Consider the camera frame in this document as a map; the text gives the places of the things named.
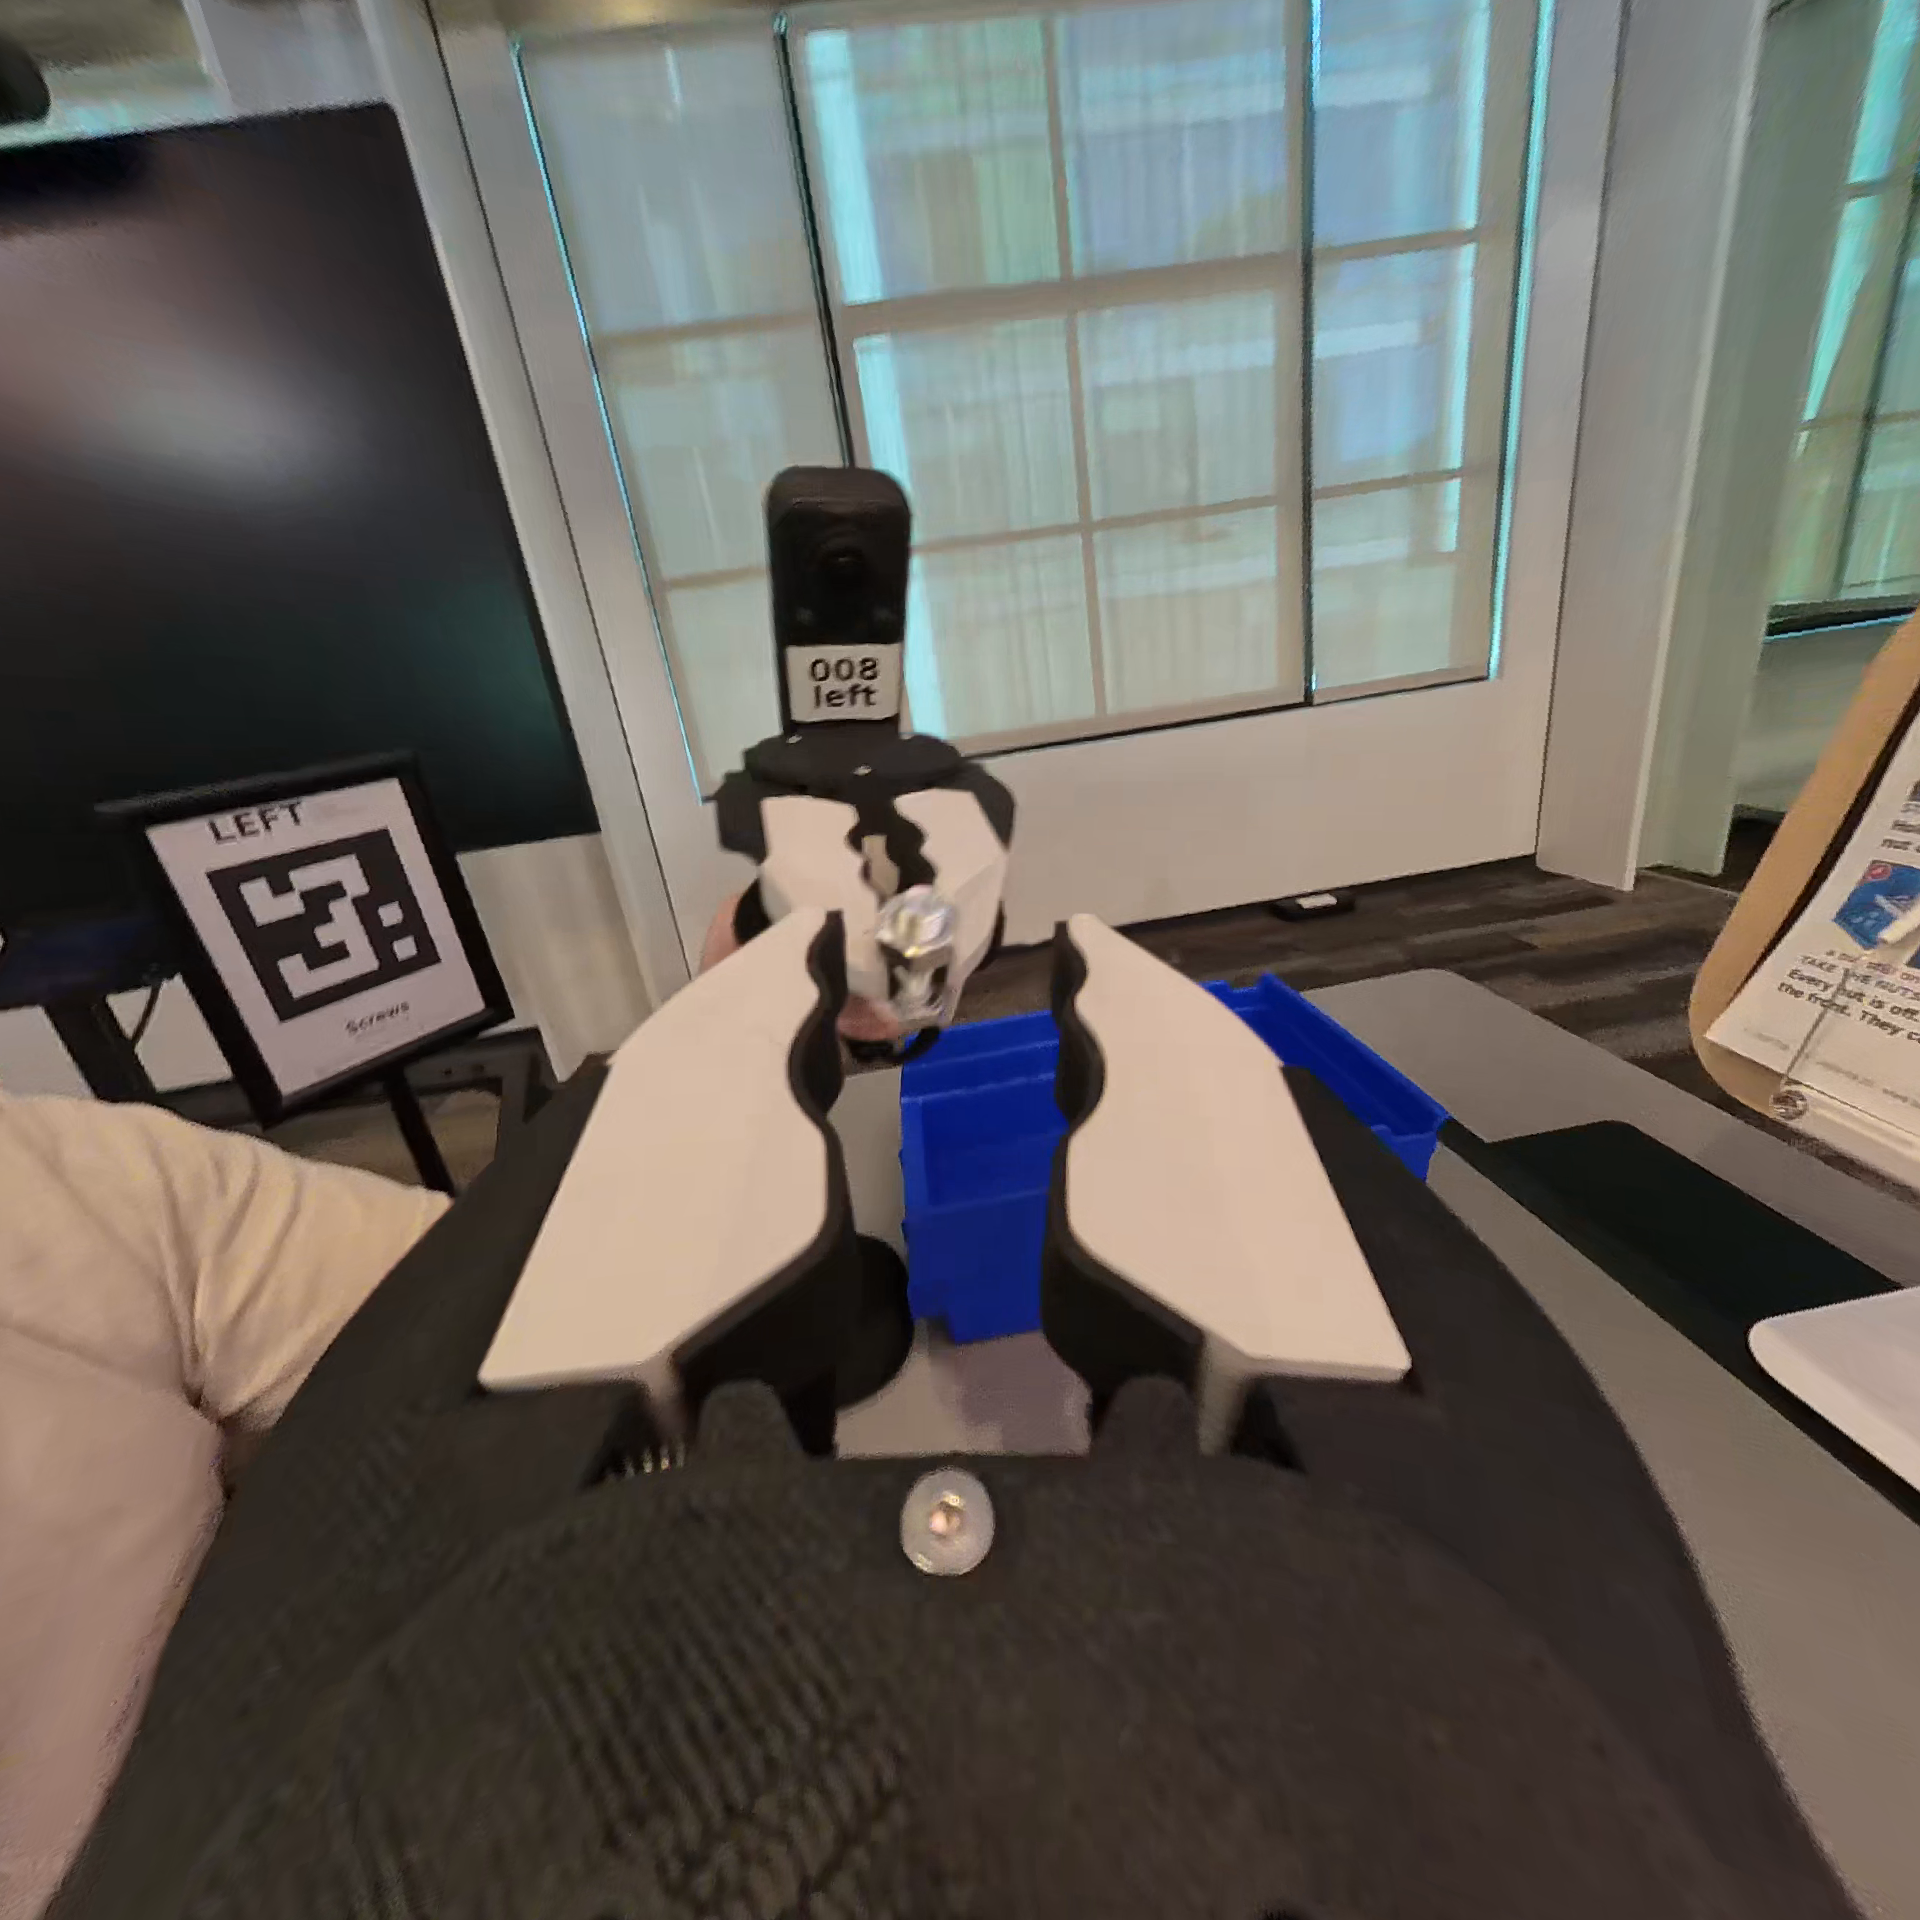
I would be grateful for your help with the printed instruction sheet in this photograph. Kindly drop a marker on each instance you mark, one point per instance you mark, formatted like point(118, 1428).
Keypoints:
point(1859, 1019)

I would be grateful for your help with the black mesh elbow pad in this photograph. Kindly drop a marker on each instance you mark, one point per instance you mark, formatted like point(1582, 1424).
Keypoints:
point(877, 1303)

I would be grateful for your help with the black framed marker sign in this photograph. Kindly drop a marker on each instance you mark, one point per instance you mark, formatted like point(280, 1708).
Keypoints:
point(332, 931)

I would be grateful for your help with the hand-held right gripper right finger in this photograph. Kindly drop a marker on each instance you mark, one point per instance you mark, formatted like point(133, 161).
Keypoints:
point(1228, 1199)

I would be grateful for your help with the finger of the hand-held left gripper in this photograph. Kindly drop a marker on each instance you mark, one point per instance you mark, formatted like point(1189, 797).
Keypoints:
point(812, 858)
point(972, 870)

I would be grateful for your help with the large dark wall screen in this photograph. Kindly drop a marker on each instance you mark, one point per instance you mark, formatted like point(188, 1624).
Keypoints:
point(228, 525)

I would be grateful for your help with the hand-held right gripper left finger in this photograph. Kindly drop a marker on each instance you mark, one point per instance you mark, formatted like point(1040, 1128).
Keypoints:
point(674, 1199)

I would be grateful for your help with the black easel stand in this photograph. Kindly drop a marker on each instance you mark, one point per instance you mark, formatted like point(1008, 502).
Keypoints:
point(416, 1133)

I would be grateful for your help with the person's left hand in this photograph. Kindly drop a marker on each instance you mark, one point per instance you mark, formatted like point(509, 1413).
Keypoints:
point(737, 931)

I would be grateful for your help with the black floor device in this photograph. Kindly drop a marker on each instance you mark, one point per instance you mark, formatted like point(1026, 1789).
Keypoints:
point(1313, 904)

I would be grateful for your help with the white document stand with instructions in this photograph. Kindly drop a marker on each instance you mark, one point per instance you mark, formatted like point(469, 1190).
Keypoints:
point(1771, 931)

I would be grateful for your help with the glass window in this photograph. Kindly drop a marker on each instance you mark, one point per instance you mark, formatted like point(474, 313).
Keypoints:
point(1877, 376)
point(1169, 376)

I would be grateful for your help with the blue plastic bin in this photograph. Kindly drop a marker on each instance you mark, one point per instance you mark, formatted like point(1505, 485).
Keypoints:
point(973, 1199)

